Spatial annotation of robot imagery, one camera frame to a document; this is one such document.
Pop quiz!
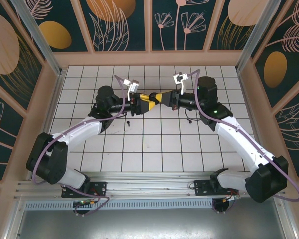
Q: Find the grey metal sheet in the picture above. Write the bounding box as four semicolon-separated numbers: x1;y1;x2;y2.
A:
14;210;287;239

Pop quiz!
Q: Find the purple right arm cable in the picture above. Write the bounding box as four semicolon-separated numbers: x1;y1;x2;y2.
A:
189;70;299;202

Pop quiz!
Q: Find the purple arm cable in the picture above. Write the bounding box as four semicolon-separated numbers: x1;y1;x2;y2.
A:
189;70;299;202
32;74;130;186

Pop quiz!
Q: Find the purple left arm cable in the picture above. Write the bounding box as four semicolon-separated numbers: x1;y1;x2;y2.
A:
32;74;130;186

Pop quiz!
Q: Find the aluminium frame post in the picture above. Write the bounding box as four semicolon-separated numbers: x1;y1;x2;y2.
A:
11;0;67;77
236;0;285;73

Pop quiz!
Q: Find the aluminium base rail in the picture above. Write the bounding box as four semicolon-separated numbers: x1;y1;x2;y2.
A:
14;171;252;200

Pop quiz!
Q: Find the grey slotted cable duct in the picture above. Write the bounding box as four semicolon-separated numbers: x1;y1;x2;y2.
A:
23;199;215;211

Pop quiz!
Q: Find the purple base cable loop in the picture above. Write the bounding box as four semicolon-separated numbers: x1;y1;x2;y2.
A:
69;189;110;216

